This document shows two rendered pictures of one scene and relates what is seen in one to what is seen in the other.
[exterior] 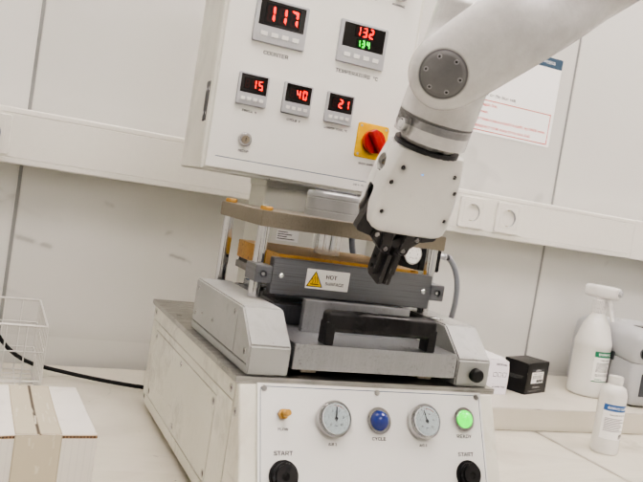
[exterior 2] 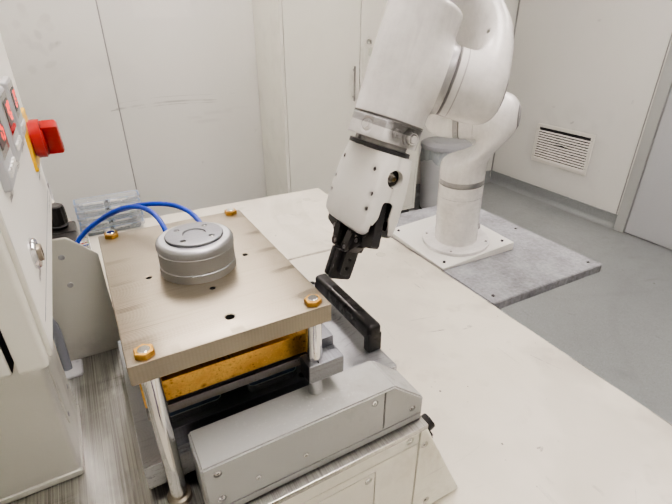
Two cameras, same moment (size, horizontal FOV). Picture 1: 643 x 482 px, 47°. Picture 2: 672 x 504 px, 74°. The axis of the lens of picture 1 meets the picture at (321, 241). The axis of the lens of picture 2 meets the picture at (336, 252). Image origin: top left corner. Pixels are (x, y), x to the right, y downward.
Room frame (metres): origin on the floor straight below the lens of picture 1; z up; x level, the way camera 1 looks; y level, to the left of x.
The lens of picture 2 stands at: (0.94, 0.43, 1.35)
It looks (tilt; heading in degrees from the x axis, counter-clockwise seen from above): 27 degrees down; 265
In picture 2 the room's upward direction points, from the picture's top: straight up
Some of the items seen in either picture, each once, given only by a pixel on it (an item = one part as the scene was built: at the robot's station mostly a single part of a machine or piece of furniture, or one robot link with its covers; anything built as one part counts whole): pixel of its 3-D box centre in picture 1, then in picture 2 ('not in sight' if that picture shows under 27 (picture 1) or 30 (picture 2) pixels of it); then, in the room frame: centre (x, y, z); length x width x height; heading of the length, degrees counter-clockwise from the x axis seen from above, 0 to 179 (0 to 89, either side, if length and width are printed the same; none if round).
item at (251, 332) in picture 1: (236, 321); (316, 424); (0.93, 0.09, 0.96); 0.25 x 0.05 x 0.07; 24
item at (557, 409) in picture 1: (521, 399); not in sight; (1.63, -0.49, 0.77); 0.84 x 0.30 x 0.04; 113
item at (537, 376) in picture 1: (524, 374); not in sight; (1.62, -0.49, 0.83); 0.09 x 0.06 x 0.07; 135
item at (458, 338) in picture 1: (426, 338); not in sight; (1.04, -0.17, 0.96); 0.26 x 0.05 x 0.07; 24
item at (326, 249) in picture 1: (332, 250); (203, 295); (1.06, -0.02, 1.07); 0.22 x 0.17 x 0.10; 114
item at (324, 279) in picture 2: (380, 331); (345, 309); (0.89, -0.09, 0.99); 0.15 x 0.02 x 0.04; 114
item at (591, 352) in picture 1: (594, 339); not in sight; (1.68, -0.65, 0.92); 0.09 x 0.08 x 0.25; 44
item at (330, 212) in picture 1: (332, 235); (169, 284); (1.09, -0.01, 1.08); 0.31 x 0.24 x 0.13; 114
